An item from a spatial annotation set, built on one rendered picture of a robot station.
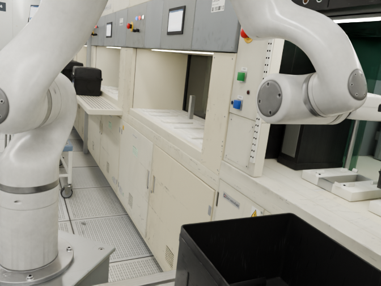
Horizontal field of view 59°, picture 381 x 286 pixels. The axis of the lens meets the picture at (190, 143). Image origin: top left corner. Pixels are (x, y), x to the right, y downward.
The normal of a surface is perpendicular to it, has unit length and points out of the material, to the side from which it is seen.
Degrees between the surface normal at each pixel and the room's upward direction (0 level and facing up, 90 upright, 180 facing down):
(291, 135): 90
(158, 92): 90
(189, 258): 90
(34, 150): 27
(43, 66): 78
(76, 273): 0
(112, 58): 90
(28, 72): 71
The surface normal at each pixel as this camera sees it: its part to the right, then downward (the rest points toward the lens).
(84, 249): 0.11, -0.97
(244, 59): -0.90, 0.01
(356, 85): 0.36, 0.00
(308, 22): -0.09, -0.54
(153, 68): 0.43, 0.26
